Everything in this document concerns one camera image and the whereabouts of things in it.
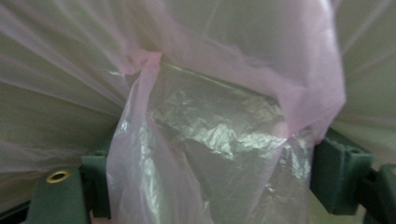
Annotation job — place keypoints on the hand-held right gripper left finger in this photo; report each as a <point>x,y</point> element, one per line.
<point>98,183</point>

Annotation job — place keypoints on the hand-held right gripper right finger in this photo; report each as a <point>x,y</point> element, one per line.
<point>339,174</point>

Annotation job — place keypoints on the pink plastic bag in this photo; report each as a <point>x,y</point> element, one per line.
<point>218,130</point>

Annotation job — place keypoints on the light green plastic bin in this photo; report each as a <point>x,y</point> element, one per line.
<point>370,40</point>

